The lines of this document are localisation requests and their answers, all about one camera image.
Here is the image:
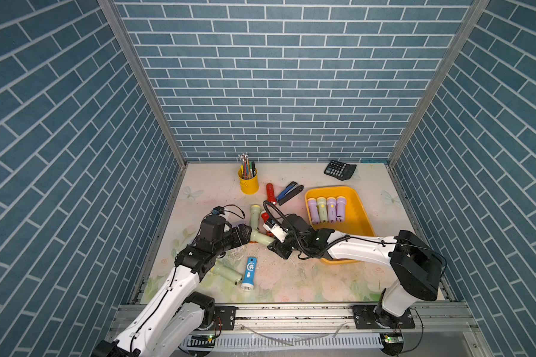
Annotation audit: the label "purple flashlight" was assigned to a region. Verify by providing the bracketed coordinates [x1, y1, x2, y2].
[307, 198, 320, 225]
[336, 196, 347, 223]
[326, 197, 337, 223]

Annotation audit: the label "green flashlight yellow button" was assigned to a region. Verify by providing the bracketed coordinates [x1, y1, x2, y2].
[317, 196, 328, 223]

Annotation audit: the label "blue white flashlight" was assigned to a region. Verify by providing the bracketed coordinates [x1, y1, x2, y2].
[241, 257, 258, 291]

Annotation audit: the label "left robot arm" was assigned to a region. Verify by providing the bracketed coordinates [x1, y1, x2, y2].
[92, 215, 253, 356]

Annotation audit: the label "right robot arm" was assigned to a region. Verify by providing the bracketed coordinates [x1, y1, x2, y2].
[264, 214, 447, 329]

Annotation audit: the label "green flashlight upright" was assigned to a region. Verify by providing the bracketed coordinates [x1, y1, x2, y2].
[250, 205, 261, 231]

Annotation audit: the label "red flashlight white rim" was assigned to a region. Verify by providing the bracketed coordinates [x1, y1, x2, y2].
[261, 211, 273, 237]

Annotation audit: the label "blue black stapler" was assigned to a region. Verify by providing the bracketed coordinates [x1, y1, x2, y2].
[276, 181, 304, 205]

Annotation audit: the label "yellow plastic tray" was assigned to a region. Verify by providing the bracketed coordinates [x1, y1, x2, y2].
[304, 185, 377, 265]

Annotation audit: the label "small red flashlight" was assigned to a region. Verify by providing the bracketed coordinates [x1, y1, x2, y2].
[266, 183, 278, 205]

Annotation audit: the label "yellow pen cup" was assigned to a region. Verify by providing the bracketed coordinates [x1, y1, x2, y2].
[238, 169, 259, 195]

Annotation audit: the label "pens in cup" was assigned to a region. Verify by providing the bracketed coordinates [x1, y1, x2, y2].
[238, 153, 257, 180]

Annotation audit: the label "black calculator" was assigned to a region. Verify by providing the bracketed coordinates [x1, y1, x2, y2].
[324, 160, 357, 181]

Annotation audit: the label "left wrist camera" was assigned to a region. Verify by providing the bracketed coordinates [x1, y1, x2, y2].
[211, 206, 226, 216]

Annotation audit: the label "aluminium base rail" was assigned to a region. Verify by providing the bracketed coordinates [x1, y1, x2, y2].
[97, 301, 494, 357]

